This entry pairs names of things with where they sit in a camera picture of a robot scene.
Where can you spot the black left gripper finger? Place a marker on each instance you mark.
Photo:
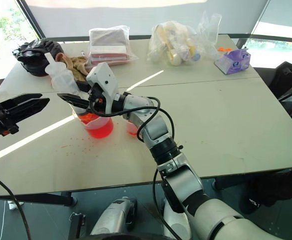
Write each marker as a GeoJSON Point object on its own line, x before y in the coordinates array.
{"type": "Point", "coordinates": [32, 108]}
{"type": "Point", "coordinates": [26, 98]}

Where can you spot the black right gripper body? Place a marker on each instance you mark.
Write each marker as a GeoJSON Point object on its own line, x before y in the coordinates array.
{"type": "Point", "coordinates": [96, 97]}

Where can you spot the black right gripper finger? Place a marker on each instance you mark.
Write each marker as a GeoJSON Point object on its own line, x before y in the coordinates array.
{"type": "Point", "coordinates": [84, 86]}
{"type": "Point", "coordinates": [73, 99]}

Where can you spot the clear plastic squeeze bottle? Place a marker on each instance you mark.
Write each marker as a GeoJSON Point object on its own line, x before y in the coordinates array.
{"type": "Point", "coordinates": [61, 74]}

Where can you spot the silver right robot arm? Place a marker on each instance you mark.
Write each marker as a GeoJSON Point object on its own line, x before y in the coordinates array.
{"type": "Point", "coordinates": [180, 180]}

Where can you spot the large cup with red liquid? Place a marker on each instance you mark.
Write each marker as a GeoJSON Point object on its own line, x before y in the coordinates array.
{"type": "Point", "coordinates": [99, 128]}

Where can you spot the small cup with red liquid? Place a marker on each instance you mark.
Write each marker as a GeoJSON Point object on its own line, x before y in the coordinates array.
{"type": "Point", "coordinates": [131, 130]}

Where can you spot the brown cloth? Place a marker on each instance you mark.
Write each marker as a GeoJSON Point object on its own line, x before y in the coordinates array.
{"type": "Point", "coordinates": [74, 65]}

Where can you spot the black bag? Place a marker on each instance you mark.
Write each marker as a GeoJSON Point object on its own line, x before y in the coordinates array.
{"type": "Point", "coordinates": [36, 57]}

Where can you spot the plastic bag of boxes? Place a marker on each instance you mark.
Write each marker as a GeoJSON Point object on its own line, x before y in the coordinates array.
{"type": "Point", "coordinates": [109, 46]}

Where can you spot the plastic bag of toys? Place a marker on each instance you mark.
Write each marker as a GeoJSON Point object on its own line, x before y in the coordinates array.
{"type": "Point", "coordinates": [172, 43]}

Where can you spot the silver robot leg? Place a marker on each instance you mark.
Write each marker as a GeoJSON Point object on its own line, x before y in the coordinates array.
{"type": "Point", "coordinates": [115, 216]}

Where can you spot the empty clear plastic bag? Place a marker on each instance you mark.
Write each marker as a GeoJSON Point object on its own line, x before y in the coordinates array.
{"type": "Point", "coordinates": [210, 32]}

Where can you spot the small orange object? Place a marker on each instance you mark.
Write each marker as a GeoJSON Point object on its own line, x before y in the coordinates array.
{"type": "Point", "coordinates": [223, 49]}

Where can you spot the purple tissue pack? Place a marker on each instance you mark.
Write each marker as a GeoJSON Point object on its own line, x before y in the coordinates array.
{"type": "Point", "coordinates": [233, 61]}

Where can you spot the black shoe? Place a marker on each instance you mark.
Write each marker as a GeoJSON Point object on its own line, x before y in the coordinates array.
{"type": "Point", "coordinates": [263, 192]}

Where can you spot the black chair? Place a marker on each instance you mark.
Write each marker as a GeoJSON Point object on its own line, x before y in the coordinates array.
{"type": "Point", "coordinates": [288, 82]}

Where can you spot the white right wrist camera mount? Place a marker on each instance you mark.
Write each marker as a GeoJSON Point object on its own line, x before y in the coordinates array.
{"type": "Point", "coordinates": [102, 77]}

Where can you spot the black table frame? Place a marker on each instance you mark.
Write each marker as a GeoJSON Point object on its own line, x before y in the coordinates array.
{"type": "Point", "coordinates": [46, 198]}

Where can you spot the black metal bracket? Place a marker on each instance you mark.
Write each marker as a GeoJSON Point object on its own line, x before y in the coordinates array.
{"type": "Point", "coordinates": [77, 225]}

